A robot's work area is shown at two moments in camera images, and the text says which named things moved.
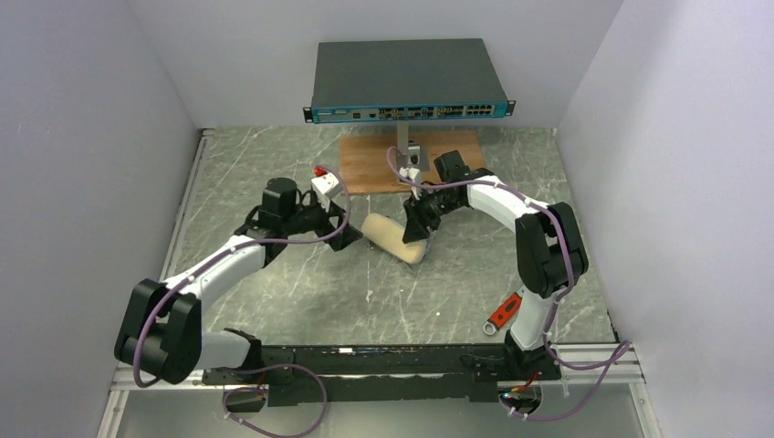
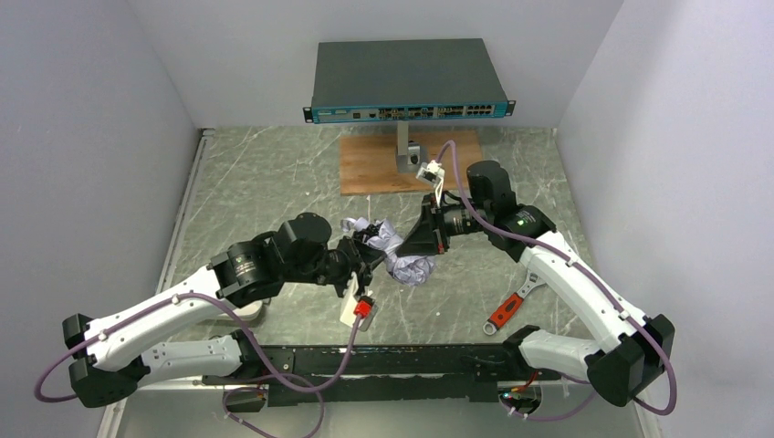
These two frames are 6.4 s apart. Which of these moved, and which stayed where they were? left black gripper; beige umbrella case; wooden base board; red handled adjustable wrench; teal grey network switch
Moved: beige umbrella case; left black gripper
Stayed: red handled adjustable wrench; wooden base board; teal grey network switch
